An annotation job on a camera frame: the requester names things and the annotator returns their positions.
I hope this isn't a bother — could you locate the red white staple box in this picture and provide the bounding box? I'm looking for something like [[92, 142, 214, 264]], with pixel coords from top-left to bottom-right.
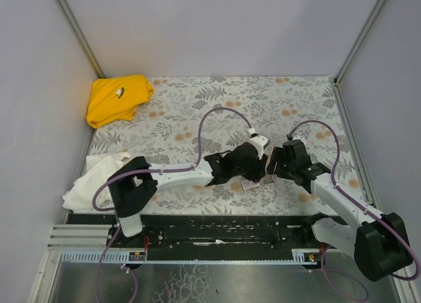
[[241, 175, 274, 191]]

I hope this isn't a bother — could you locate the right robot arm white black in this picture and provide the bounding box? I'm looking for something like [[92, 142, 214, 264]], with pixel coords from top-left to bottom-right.
[[267, 139, 420, 281]]

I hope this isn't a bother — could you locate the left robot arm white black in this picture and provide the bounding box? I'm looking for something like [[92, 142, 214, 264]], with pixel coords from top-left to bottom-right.
[[107, 140, 268, 237]]

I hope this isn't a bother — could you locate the floral patterned table mat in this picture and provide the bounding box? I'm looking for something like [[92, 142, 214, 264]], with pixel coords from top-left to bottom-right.
[[91, 76, 366, 215]]

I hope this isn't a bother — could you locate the yellow folded cloth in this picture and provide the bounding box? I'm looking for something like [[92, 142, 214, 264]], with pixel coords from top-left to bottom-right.
[[86, 74, 154, 129]]

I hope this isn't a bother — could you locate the white crumpled cloth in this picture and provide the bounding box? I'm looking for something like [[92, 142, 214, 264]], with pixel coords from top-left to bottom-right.
[[62, 152, 131, 212]]

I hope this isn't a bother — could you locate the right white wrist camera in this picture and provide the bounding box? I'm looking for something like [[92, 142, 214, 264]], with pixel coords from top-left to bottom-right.
[[287, 134, 307, 145]]

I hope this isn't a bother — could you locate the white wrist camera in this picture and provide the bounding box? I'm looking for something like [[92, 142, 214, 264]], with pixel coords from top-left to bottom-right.
[[249, 128, 270, 160], [287, 134, 307, 145]]

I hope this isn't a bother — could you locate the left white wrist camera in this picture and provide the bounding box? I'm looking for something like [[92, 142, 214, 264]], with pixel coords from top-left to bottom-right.
[[249, 128, 270, 160]]

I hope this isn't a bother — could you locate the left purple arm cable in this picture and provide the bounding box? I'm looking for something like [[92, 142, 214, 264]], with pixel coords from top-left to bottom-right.
[[92, 106, 257, 212]]

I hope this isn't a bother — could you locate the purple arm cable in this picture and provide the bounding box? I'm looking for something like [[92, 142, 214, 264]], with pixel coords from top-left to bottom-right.
[[285, 119, 421, 280], [92, 106, 257, 212]]

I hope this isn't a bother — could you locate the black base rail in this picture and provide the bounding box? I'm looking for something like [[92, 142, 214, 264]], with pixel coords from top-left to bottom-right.
[[105, 212, 339, 251]]

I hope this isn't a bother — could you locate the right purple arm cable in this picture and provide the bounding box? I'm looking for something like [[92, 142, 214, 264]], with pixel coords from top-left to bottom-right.
[[285, 119, 421, 280]]

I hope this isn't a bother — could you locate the white slotted cable duct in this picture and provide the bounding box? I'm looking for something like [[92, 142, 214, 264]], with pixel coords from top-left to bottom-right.
[[61, 250, 318, 267]]

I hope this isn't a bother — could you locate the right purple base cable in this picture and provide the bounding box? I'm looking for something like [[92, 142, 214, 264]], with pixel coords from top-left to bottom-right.
[[320, 243, 370, 301]]

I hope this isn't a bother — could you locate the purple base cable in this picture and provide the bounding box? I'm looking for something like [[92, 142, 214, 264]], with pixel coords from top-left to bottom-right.
[[94, 227, 139, 303], [320, 243, 370, 301]]

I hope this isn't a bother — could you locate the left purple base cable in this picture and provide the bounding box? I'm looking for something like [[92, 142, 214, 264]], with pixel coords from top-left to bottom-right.
[[94, 227, 139, 303]]

